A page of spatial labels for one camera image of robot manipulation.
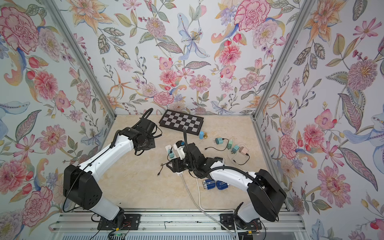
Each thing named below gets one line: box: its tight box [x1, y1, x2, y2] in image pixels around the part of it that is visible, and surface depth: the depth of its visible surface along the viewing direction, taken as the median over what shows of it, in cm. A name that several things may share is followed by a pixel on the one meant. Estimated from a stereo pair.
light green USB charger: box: [227, 139, 233, 150], surface depth 103 cm
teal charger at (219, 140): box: [215, 137, 224, 145], surface depth 106 cm
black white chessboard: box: [158, 109, 204, 136], surface depth 116 cm
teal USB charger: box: [231, 145, 240, 154], surface depth 100 cm
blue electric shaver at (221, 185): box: [216, 180, 228, 191], surface depth 86 cm
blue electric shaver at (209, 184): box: [202, 179, 216, 190], surface depth 86 cm
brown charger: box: [238, 146, 248, 155], surface depth 101 cm
